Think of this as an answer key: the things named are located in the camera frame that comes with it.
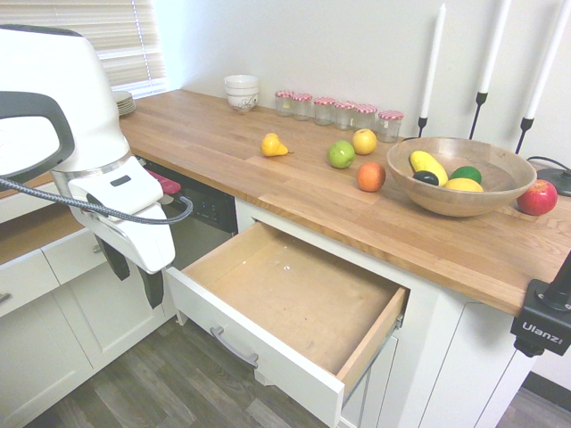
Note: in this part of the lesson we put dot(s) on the glass jar red checked lid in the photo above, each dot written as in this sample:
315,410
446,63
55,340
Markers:
391,127
302,109
324,112
366,116
343,117
284,106

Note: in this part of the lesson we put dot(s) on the white kitchen cabinet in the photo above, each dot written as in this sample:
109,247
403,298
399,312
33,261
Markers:
446,356

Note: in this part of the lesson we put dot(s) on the small silver cabinet knob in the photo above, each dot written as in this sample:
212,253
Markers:
96,248

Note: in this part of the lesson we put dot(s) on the black dishwasher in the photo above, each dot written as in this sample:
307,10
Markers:
201,232

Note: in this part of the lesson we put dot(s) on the white cabinet with drawers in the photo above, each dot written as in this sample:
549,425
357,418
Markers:
44,334

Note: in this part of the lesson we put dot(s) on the yellow toy banana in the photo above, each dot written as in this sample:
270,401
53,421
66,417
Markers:
428,166

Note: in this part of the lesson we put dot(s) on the yellow toy apple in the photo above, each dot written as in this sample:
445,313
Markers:
364,142

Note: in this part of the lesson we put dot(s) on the black toy avocado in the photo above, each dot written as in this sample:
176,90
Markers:
426,178

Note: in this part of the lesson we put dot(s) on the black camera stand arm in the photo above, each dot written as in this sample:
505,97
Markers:
563,281

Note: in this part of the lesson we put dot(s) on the beige window blinds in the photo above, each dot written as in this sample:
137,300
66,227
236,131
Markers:
125,35

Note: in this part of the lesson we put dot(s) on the black Ulanzi clamp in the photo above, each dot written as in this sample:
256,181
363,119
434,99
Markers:
540,330

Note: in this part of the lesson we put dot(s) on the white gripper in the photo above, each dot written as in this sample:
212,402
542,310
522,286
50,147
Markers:
129,232

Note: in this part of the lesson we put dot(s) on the black candle holder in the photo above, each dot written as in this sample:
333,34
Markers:
481,99
527,124
422,122

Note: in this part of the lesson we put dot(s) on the red dish towel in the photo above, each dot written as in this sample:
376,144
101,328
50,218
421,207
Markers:
166,183

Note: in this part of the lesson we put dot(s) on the yellow toy lemon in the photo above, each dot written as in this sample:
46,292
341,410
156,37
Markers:
464,185

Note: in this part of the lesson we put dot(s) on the white taper candle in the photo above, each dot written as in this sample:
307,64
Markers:
433,62
494,49
548,58

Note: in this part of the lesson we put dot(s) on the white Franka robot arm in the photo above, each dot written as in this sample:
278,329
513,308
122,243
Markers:
67,89

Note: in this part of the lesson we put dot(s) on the red toy apple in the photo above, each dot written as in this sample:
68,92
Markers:
537,198

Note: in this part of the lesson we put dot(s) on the white drawer with wooden inside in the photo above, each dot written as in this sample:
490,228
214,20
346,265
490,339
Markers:
290,290

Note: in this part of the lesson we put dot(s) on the white bowl with black print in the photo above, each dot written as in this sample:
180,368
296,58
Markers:
242,104

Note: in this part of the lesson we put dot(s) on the green toy apple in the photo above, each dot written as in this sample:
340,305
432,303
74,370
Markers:
341,154

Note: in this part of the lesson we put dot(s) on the white ceramic bowl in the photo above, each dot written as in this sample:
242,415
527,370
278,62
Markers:
241,93
241,81

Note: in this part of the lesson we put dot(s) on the large wooden bowl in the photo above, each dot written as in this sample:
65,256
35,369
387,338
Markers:
446,201

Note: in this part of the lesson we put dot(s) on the yellow toy pear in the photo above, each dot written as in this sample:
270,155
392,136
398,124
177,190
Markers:
272,145

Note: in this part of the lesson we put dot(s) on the stack of white plates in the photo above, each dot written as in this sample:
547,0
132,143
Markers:
125,103

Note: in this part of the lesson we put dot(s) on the orange toy peach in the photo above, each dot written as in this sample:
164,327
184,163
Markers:
370,177

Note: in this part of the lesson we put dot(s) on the green toy lime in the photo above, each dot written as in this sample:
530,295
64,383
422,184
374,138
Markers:
467,173

